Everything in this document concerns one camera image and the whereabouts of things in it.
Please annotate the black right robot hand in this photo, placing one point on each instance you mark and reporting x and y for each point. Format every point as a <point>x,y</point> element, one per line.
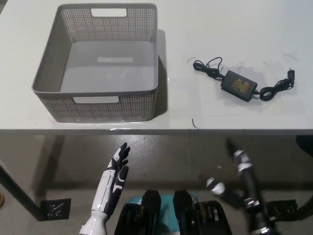
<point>242,161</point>

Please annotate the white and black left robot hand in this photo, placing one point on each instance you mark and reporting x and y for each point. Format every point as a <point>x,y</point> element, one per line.
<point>110,186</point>

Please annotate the black and teal robot torso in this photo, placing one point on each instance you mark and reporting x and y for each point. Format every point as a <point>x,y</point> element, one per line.
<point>151,210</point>

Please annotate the black floor tape patch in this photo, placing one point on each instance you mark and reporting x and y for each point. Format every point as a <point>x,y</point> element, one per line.
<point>56,208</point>
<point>283,208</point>

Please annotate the dark rounded floor object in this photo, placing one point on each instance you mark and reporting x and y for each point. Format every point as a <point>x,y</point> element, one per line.
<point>305,144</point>

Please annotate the black table leg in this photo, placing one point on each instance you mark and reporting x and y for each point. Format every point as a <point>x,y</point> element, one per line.
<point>22,195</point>

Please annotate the brown round object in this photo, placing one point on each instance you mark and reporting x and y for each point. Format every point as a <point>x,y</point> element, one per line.
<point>1,200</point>

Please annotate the grey perforated plastic basket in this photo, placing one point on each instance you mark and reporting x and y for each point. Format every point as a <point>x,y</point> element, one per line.
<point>107,73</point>

